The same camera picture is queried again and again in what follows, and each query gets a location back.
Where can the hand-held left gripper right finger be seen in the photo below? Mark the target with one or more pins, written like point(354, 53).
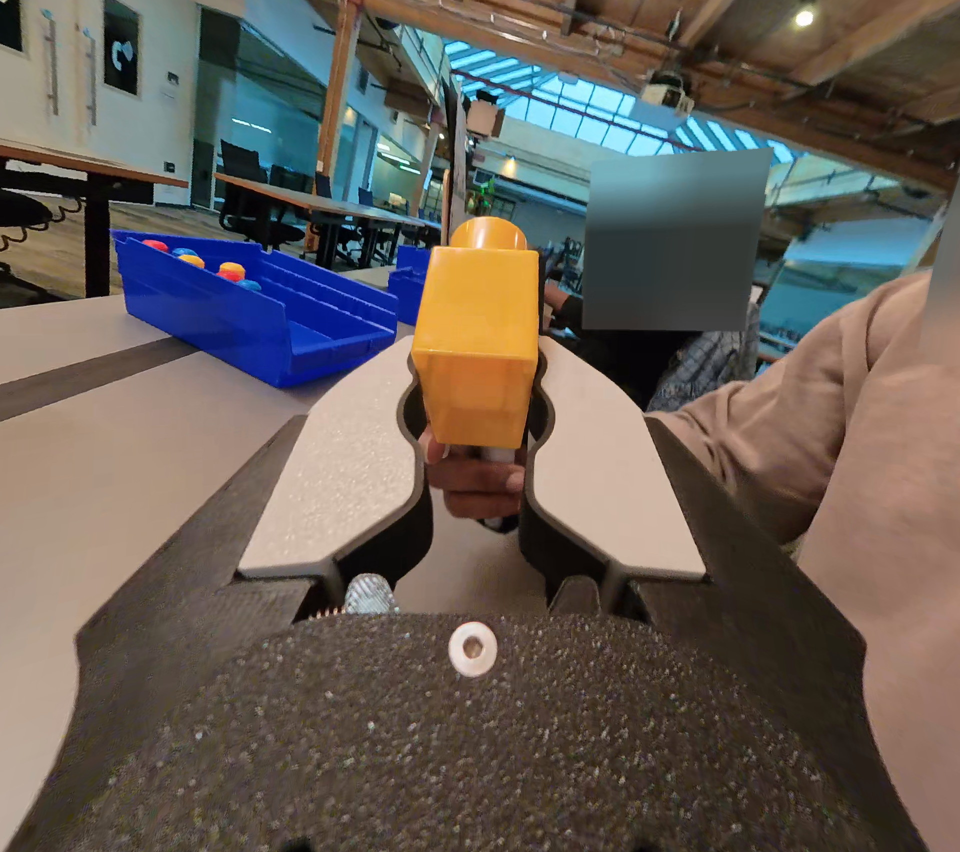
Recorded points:
point(611, 492)

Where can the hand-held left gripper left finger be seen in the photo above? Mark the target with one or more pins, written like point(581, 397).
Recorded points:
point(337, 485)

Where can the yellow mega block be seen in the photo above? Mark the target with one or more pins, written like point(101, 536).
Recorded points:
point(476, 312)

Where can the blue storage bin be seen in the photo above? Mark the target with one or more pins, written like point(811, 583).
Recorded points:
point(412, 256)
point(405, 301)
point(247, 342)

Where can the person's right forearm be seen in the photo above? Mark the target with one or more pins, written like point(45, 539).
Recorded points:
point(772, 402)

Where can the pile of mega blocks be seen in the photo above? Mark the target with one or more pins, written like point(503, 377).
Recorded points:
point(232, 269)

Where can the person's right hand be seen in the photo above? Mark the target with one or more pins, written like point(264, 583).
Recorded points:
point(480, 488)

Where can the wood-top office desk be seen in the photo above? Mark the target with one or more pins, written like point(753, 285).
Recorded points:
point(90, 164)
point(337, 206)

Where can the pale upright pole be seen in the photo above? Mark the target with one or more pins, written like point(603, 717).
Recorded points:
point(456, 155)

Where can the white ceiling device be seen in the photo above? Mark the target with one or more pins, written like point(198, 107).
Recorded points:
point(667, 91)

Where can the ceiling spot light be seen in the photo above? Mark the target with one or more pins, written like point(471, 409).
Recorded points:
point(804, 17)

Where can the wooden support post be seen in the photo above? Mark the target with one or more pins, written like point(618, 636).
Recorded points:
point(337, 80)

